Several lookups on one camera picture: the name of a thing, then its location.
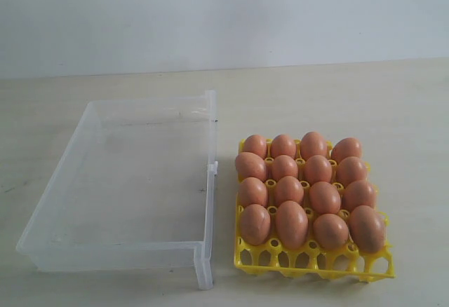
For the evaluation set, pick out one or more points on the brown egg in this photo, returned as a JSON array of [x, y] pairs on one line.
[[288, 188], [256, 144], [330, 231], [252, 191], [349, 146], [358, 193], [351, 169], [283, 166], [313, 144], [255, 224], [317, 169], [283, 145], [291, 224], [324, 198], [250, 165], [367, 229]]

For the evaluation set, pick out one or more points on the clear plastic bin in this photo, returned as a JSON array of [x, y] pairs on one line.
[[133, 189]]

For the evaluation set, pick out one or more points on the yellow plastic egg tray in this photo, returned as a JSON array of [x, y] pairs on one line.
[[271, 255]]

